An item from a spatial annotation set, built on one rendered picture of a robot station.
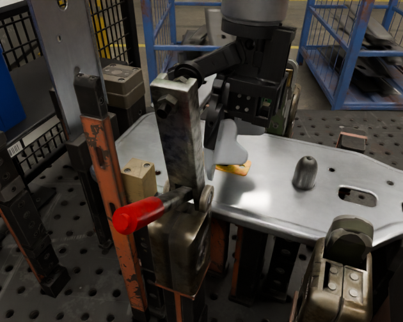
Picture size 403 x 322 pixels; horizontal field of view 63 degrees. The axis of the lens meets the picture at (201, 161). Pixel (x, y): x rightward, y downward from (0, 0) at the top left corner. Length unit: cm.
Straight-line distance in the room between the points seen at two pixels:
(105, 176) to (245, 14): 24
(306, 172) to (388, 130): 86
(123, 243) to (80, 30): 35
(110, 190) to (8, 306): 44
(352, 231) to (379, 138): 95
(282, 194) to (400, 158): 74
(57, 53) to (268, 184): 38
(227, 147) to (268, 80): 10
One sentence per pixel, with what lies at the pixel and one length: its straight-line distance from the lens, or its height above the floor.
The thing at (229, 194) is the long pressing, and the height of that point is 100.
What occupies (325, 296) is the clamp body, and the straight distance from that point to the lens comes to 32.
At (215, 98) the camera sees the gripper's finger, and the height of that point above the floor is 114.
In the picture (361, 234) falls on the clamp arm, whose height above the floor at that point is 110.
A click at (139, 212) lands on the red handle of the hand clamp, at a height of 114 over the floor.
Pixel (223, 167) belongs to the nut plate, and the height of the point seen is 100.
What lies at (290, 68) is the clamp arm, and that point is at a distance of 61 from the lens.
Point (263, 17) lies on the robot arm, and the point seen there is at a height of 124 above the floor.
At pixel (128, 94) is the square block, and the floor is 103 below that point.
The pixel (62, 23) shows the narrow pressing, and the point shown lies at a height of 119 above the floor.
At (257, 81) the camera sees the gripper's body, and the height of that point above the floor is 116.
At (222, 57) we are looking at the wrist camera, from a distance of 42.
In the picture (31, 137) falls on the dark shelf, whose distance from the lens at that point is 64.
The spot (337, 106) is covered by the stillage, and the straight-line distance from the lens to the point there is 256.
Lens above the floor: 134
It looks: 39 degrees down
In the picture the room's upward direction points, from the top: straight up
